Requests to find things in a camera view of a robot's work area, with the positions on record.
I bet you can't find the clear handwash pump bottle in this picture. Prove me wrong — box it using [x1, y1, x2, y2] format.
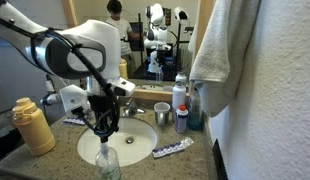
[95, 143, 121, 180]

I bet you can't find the white hanging towel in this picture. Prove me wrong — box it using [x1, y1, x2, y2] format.
[189, 0, 261, 117]

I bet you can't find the red cap spray can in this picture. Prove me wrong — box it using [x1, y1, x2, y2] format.
[175, 105, 188, 133]

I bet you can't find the chrome faucet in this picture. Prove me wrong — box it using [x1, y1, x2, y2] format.
[123, 99, 145, 117]

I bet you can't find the white green mug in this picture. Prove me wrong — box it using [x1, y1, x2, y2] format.
[154, 102, 170, 125]

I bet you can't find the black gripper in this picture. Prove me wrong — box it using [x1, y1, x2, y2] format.
[88, 95, 119, 143]

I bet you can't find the white spray bottle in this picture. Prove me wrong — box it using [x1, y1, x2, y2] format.
[172, 72, 187, 121]

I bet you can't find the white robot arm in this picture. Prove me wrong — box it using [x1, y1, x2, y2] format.
[0, 0, 121, 143]

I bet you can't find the wood framed mirror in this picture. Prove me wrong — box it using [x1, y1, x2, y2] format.
[60, 0, 216, 104]

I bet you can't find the cream insulated water bottle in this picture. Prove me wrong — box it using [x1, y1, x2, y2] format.
[12, 97, 56, 156]

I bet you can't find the white oval sink basin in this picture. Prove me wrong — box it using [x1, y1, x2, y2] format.
[77, 118, 158, 167]

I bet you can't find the blue mouthwash bottle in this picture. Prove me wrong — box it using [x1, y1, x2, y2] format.
[187, 88, 203, 131]

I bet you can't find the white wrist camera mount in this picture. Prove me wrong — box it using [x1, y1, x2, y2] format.
[59, 77, 135, 117]

